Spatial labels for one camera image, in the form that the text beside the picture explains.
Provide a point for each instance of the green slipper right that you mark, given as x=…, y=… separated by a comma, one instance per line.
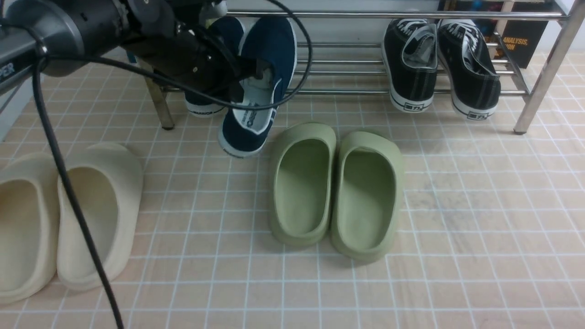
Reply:
x=368, y=196

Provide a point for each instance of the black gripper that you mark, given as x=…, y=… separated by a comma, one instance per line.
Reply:
x=171, y=37

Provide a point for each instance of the green slipper left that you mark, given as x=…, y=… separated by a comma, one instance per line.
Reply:
x=301, y=182

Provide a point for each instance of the black sneaker right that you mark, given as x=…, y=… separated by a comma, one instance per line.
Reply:
x=464, y=55

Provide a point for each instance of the black sneaker left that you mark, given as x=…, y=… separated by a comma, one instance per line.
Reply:
x=409, y=53

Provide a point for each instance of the stainless steel shoe rack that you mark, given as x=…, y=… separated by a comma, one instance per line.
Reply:
x=570, y=22

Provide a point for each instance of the navy canvas shoe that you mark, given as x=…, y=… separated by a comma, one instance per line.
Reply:
x=230, y=31
x=271, y=40

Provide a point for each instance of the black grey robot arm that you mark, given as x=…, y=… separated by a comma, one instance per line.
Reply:
x=76, y=29

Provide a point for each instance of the black book orange text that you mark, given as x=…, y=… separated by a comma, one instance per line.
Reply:
x=520, y=37

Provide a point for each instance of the cream slipper far left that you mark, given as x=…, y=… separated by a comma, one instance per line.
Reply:
x=29, y=226

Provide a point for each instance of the black sneaker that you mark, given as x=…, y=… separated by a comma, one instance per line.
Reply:
x=409, y=53
x=464, y=55

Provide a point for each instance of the cream slipper right one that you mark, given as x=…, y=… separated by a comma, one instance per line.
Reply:
x=108, y=181

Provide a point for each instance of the green slipper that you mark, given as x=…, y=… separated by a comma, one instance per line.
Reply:
x=301, y=182
x=368, y=196

